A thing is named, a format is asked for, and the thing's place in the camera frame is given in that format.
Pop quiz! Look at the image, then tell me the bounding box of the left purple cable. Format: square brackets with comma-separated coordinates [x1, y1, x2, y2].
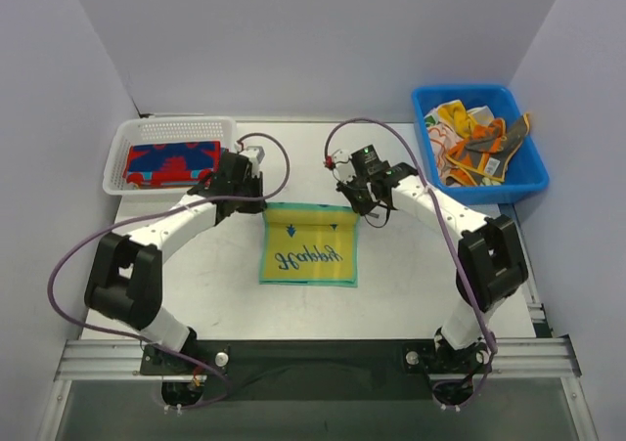
[46, 132, 292, 408]

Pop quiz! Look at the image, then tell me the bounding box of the yellow orange towel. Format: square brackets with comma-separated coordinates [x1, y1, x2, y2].
[436, 100, 477, 139]

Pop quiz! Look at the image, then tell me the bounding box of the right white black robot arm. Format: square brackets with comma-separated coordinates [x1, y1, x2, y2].
[325, 146, 529, 354]

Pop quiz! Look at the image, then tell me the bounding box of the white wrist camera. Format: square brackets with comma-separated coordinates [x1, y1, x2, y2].
[324, 149, 355, 183]
[238, 146, 265, 166]

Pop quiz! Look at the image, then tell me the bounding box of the white patterned towel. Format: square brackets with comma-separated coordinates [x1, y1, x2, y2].
[425, 109, 462, 183]

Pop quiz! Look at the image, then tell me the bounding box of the white perforated plastic basket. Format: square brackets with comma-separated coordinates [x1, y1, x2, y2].
[102, 115, 238, 197]

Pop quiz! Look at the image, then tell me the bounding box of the grey orange-edged towel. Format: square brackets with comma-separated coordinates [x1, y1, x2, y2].
[443, 113, 531, 187]

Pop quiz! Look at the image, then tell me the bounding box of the red blue tiger towel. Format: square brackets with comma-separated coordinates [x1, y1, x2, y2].
[122, 141, 228, 189]

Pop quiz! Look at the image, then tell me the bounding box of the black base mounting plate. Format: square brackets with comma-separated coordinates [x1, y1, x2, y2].
[141, 338, 495, 403]

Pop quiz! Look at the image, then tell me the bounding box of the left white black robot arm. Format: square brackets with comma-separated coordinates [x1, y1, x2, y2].
[84, 147, 266, 357]

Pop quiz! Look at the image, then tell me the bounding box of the green teal towel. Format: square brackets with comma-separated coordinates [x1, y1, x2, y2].
[259, 202, 359, 287]

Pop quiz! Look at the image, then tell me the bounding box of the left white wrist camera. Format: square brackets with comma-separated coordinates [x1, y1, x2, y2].
[238, 146, 265, 166]

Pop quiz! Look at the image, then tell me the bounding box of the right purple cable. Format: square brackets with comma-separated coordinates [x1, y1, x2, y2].
[322, 117, 499, 408]

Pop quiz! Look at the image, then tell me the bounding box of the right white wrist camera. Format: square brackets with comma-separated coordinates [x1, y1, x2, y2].
[324, 149, 355, 183]

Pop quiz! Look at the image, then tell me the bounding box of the purple cable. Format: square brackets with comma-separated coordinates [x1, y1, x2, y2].
[46, 132, 292, 408]
[322, 117, 499, 408]

